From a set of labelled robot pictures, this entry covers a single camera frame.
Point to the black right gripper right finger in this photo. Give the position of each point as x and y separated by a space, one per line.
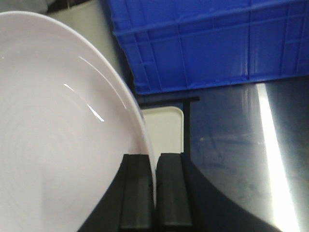
189 202

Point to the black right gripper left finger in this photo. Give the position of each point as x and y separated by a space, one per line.
127 205

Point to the pink white plate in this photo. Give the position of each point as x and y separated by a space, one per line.
66 120

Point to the cream serving tray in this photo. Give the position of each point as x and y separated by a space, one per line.
165 126

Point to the large blue crate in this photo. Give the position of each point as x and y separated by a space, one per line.
174 45

